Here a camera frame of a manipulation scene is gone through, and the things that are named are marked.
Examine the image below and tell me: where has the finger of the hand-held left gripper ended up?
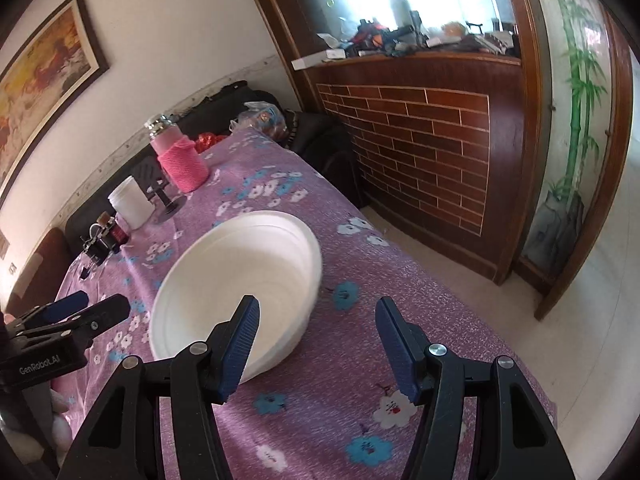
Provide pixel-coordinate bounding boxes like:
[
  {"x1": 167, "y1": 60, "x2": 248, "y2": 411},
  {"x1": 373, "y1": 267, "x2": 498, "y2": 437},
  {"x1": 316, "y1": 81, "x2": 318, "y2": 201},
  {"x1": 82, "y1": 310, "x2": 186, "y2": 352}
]
[
  {"x1": 10, "y1": 290, "x2": 90, "y2": 332},
  {"x1": 7, "y1": 294, "x2": 131, "y2": 356}
]

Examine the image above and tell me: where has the dark bottle with wooden cap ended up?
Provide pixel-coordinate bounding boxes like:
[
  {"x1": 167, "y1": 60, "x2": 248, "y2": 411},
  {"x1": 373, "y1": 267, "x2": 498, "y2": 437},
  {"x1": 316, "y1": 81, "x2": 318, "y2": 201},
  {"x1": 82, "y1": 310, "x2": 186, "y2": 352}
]
[{"x1": 97, "y1": 212, "x2": 131, "y2": 246}]

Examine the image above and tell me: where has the black cylindrical device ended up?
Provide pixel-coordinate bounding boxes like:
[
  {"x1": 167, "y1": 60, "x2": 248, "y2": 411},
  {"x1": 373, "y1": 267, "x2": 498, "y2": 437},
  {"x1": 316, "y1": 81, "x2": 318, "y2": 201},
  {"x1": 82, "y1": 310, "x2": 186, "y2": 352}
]
[{"x1": 82, "y1": 225, "x2": 119, "y2": 266}]

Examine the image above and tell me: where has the black phone stand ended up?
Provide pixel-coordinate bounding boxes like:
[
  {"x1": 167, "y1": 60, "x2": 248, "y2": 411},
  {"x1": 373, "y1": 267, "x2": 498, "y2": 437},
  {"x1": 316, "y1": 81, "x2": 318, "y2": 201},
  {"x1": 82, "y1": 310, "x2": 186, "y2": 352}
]
[{"x1": 134, "y1": 156, "x2": 188, "y2": 225}]

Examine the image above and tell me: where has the pink vacuum flask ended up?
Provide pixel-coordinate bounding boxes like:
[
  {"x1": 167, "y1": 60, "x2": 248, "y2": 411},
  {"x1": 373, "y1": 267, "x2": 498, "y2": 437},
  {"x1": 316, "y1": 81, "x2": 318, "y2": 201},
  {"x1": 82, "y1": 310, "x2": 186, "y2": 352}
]
[{"x1": 145, "y1": 114, "x2": 182, "y2": 155}]

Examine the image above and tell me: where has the clear plastic snack bag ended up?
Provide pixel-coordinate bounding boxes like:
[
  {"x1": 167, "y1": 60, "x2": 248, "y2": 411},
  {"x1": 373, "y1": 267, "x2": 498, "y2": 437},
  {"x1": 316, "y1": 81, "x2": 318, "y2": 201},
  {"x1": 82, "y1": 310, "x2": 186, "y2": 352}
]
[{"x1": 230, "y1": 101, "x2": 287, "y2": 139}]

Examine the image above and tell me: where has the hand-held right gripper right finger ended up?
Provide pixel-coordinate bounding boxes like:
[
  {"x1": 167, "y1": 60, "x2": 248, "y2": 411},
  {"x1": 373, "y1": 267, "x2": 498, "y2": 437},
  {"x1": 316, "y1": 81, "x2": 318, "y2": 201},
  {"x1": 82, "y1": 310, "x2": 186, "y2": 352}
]
[{"x1": 375, "y1": 296, "x2": 577, "y2": 480}]

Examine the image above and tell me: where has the pink knitted flask sleeve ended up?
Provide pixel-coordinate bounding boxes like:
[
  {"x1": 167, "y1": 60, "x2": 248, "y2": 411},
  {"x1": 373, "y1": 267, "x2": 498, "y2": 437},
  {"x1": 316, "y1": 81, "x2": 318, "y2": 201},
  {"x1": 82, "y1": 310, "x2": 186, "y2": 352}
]
[{"x1": 157, "y1": 139, "x2": 211, "y2": 194}]

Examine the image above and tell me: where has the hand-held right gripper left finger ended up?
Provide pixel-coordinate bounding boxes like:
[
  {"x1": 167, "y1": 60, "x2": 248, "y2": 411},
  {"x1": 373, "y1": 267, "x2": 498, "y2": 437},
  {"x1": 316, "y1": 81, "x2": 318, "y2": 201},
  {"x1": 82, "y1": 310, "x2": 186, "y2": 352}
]
[{"x1": 56, "y1": 295, "x2": 261, "y2": 480}]

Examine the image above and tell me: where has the wooden brick-pattern partition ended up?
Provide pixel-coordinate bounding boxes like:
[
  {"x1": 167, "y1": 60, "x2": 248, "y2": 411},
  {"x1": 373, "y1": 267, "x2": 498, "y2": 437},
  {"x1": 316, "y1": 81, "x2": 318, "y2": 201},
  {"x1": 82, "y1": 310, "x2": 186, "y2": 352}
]
[{"x1": 235, "y1": 0, "x2": 551, "y2": 287}]

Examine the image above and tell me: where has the bamboo painted panel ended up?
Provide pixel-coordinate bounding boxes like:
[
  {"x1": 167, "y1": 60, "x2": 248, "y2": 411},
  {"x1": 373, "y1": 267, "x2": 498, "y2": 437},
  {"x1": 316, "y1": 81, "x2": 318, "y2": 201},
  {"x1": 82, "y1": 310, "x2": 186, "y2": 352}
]
[{"x1": 517, "y1": 0, "x2": 617, "y2": 281}]

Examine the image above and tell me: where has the purple floral tablecloth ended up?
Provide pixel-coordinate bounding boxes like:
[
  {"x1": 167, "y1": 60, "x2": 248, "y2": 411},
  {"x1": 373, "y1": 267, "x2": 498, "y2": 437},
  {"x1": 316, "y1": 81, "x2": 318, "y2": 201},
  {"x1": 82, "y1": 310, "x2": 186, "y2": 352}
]
[{"x1": 50, "y1": 127, "x2": 558, "y2": 480}]

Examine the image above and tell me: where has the black sofa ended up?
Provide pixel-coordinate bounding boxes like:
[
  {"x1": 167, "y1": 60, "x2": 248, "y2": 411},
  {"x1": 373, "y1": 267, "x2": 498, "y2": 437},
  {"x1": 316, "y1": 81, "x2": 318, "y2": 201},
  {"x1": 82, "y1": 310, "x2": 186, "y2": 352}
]
[{"x1": 65, "y1": 82, "x2": 301, "y2": 243}]

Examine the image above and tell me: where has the brown chair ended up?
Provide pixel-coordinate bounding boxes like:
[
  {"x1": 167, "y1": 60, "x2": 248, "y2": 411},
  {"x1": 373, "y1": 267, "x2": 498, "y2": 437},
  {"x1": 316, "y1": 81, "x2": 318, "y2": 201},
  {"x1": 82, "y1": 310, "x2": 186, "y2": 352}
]
[{"x1": 5, "y1": 227, "x2": 76, "y2": 318}]

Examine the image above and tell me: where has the white flat box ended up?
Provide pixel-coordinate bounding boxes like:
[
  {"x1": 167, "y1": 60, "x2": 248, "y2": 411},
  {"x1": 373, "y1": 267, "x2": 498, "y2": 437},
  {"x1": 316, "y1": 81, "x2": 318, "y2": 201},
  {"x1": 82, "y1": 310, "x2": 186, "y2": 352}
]
[{"x1": 291, "y1": 51, "x2": 347, "y2": 71}]

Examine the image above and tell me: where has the red and black tool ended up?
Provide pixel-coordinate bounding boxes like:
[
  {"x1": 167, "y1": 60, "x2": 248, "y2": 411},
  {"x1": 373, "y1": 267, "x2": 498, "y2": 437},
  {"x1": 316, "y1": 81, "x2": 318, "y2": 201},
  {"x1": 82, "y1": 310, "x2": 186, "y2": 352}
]
[{"x1": 350, "y1": 19, "x2": 416, "y2": 57}]

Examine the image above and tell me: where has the white plastic jar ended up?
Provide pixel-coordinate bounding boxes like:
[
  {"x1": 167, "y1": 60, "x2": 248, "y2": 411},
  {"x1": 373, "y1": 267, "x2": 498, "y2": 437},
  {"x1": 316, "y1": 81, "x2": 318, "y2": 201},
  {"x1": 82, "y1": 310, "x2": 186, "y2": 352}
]
[{"x1": 107, "y1": 176, "x2": 156, "y2": 231}]

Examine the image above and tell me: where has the framed painting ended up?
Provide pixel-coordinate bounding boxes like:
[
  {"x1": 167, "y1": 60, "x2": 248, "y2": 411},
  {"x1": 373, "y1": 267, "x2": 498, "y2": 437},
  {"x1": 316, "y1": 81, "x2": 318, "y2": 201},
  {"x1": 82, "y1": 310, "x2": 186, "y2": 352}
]
[{"x1": 0, "y1": 0, "x2": 110, "y2": 201}]

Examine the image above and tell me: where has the black bag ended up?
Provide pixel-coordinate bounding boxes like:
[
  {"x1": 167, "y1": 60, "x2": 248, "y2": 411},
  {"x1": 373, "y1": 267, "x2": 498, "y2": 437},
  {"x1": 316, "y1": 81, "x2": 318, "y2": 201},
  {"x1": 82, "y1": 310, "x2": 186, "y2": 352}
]
[{"x1": 285, "y1": 110, "x2": 362, "y2": 207}]

